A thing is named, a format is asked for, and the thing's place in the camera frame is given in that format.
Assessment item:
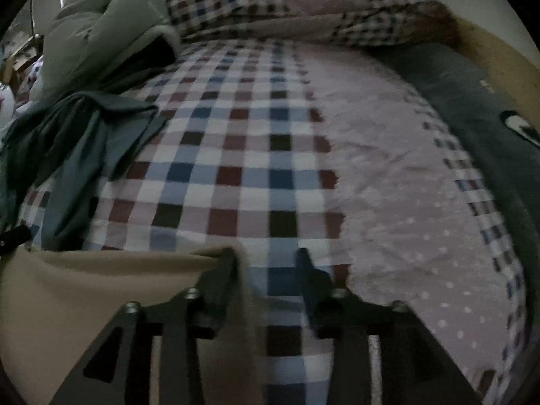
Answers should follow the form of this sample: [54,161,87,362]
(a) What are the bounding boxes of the dark teal garment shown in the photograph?
[1,91,167,251]

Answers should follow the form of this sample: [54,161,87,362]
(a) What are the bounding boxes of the plaid folded quilt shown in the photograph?
[167,0,459,48]

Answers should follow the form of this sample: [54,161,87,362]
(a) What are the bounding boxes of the plaid checkered bed sheet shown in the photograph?
[16,37,533,405]

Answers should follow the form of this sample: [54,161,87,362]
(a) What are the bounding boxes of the stacked cardboard boxes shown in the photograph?
[1,32,43,91]

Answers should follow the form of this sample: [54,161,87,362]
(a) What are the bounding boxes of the wooden headboard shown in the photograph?
[456,18,539,128]

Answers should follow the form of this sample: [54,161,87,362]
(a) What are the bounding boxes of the dark teal penguin pillow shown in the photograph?
[371,41,540,271]

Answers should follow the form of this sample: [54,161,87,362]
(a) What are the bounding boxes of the tan khaki garment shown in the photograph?
[1,245,264,404]

